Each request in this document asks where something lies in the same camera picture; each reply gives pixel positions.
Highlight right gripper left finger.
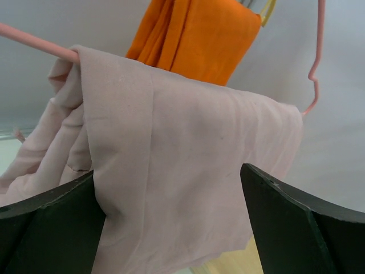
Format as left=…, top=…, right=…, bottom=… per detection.
left=1, top=172, right=106, bottom=274

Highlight orange trousers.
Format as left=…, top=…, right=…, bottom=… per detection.
left=126, top=0, right=262, bottom=86

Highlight pink wire hanger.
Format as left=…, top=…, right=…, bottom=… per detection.
left=1, top=0, right=326, bottom=116

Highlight yellow hanger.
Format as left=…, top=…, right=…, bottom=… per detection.
left=259, top=0, right=277, bottom=27

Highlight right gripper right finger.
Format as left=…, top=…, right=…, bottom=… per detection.
left=240, top=164, right=364, bottom=274

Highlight pink trousers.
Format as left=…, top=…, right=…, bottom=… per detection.
left=1, top=46, right=303, bottom=273

